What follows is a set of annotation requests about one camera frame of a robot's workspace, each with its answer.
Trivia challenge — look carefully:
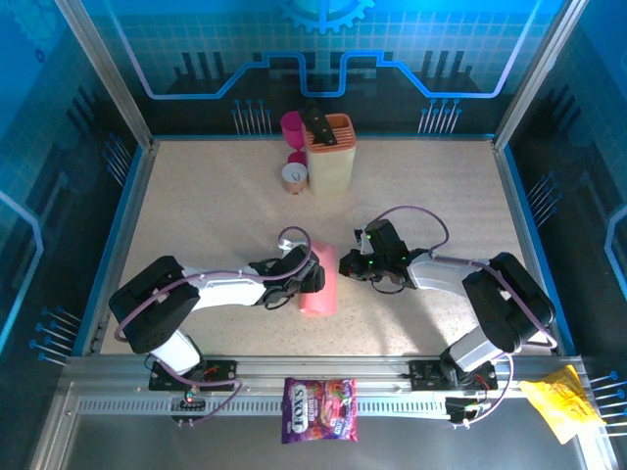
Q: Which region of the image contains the pink paper sheet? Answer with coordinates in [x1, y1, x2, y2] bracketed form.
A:
[298, 239, 339, 318]

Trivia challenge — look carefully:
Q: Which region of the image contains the beige knife block orange top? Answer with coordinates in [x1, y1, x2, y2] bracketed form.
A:
[301, 113, 358, 197]

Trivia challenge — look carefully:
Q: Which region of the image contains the copper can white lid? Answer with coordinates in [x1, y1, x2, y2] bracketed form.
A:
[280, 163, 310, 196]

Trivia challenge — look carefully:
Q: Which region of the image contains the purple Fox's candy bag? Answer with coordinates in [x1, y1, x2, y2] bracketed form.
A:
[280, 376, 359, 445]

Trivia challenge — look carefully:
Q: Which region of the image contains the magenta plastic goblet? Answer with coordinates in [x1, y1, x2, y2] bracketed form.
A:
[280, 110, 311, 165]

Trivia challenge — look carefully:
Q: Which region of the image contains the black controller board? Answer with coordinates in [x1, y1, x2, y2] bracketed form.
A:
[444, 396, 491, 431]
[169, 395, 207, 428]

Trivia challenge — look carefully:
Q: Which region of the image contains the yellow plastic bag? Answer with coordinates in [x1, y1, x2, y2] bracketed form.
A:
[518, 364, 608, 446]

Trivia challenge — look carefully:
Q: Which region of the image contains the aluminium front frame rail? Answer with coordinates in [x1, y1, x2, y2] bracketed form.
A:
[62, 354, 589, 400]

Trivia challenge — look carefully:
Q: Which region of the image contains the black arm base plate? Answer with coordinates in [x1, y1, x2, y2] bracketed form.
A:
[148, 359, 239, 392]
[409, 358, 500, 392]

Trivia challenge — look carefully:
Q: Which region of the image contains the black knife handle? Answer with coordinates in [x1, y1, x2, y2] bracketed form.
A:
[299, 100, 339, 147]

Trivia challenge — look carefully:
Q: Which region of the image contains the aluminium side rail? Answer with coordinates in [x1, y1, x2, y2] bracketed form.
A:
[80, 139, 159, 357]
[491, 139, 564, 357]

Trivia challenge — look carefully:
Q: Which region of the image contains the slotted grey cable duct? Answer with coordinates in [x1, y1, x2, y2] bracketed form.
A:
[77, 397, 455, 417]

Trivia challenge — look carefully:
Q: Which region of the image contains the aluminium frame post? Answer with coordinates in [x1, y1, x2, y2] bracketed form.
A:
[492, 0, 592, 151]
[53, 0, 158, 151]

